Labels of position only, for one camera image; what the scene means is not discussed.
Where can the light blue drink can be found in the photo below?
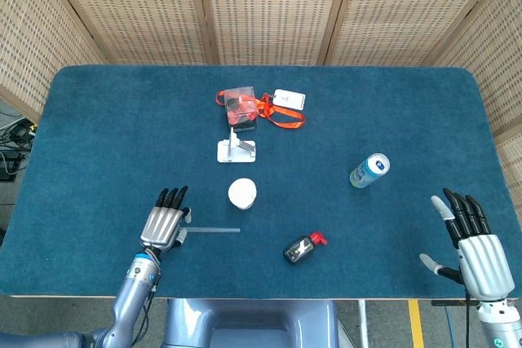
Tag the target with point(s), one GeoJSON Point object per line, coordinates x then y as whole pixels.
{"type": "Point", "coordinates": [367, 171]}

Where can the black ink bottle red cap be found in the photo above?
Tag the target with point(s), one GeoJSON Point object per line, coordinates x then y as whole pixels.
{"type": "Point", "coordinates": [297, 251]}

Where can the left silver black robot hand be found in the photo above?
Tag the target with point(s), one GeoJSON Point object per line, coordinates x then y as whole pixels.
{"type": "Point", "coordinates": [161, 225]}

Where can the blue-grey robot torso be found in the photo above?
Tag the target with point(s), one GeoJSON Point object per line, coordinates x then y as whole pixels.
{"type": "Point", "coordinates": [244, 323]}

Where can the white paper cup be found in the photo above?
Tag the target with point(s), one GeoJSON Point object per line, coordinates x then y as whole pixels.
{"type": "Point", "coordinates": [242, 193]}

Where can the woven bamboo folding screen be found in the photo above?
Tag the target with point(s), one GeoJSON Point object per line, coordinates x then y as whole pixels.
{"type": "Point", "coordinates": [265, 10]}

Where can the blue felt table cloth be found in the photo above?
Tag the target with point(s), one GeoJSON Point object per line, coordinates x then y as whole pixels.
{"type": "Point", "coordinates": [122, 140]}

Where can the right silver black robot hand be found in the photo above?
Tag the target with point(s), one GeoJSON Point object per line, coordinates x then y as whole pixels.
{"type": "Point", "coordinates": [483, 262]}

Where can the white ID badge card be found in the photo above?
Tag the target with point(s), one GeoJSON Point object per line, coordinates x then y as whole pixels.
{"type": "Point", "coordinates": [288, 99]}

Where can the transparent plastic straw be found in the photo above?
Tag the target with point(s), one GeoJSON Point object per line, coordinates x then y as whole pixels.
{"type": "Point", "coordinates": [216, 230]}

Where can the white table leg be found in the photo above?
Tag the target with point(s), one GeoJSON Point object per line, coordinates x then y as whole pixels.
{"type": "Point", "coordinates": [364, 323]}

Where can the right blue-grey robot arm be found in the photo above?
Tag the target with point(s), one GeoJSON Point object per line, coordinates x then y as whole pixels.
{"type": "Point", "coordinates": [497, 323]}

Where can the white folding phone stand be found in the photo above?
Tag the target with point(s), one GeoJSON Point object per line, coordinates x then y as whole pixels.
{"type": "Point", "coordinates": [224, 155]}

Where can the clear box with red toy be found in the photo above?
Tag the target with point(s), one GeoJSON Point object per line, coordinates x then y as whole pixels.
{"type": "Point", "coordinates": [240, 108]}

